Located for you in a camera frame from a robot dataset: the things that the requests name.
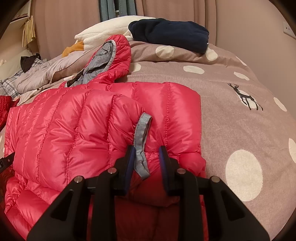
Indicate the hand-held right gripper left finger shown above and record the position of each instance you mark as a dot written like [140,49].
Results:
[129,166]

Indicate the polka dot duvet cover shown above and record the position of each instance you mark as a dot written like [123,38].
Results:
[231,127]

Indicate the red knit garment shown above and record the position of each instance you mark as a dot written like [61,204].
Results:
[5,109]

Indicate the white wall shelf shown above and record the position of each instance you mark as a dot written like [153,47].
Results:
[22,14]

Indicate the grey blanket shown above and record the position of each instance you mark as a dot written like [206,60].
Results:
[34,78]

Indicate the yellow hanging papers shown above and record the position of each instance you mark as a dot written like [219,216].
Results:
[29,32]

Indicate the teal curtain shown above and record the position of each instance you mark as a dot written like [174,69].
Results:
[108,8]

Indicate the plaid cloth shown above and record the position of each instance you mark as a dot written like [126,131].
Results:
[9,87]

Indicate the dark cloth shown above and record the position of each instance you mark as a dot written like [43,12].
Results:
[29,61]

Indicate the pink curtain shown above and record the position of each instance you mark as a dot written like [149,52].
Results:
[180,11]

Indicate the white wall socket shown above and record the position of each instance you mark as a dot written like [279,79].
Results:
[289,29]

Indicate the white goose plush toy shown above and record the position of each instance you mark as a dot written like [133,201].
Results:
[108,29]

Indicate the navy fleece garment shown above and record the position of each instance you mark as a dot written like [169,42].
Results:
[168,34]

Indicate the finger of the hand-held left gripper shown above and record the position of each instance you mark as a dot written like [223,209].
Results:
[6,162]

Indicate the pink hooded down jacket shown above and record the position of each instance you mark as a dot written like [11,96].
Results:
[69,127]

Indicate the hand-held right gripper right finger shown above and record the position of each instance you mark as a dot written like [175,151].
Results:
[163,166]

